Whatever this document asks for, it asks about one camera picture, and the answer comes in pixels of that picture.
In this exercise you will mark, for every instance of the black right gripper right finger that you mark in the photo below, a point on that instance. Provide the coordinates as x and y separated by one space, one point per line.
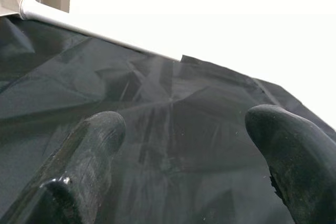
296 161

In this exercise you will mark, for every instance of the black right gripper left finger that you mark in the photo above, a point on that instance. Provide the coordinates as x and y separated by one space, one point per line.
78 171

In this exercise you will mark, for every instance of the white plastic table leg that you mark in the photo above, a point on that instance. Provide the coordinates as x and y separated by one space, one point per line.
78 26

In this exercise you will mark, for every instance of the black table cloth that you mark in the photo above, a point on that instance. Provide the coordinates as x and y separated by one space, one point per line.
170 103

